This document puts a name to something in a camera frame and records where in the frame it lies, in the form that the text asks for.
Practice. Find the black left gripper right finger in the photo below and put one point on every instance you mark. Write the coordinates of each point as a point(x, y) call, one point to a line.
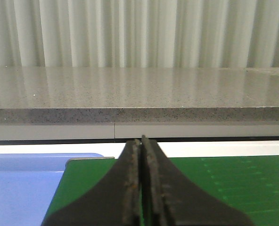
point(169, 198)

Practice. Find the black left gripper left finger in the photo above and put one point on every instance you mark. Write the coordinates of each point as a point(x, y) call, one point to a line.
point(98, 192)

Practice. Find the green conveyor belt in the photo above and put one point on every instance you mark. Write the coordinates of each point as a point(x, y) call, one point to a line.
point(248, 183)

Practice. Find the blue plastic bin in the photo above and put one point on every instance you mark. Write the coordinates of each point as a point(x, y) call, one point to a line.
point(28, 183)

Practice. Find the grey speckled stone counter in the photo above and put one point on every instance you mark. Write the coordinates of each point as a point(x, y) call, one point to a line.
point(53, 103)

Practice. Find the white pleated curtain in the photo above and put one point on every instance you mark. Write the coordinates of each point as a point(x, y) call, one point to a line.
point(139, 33)

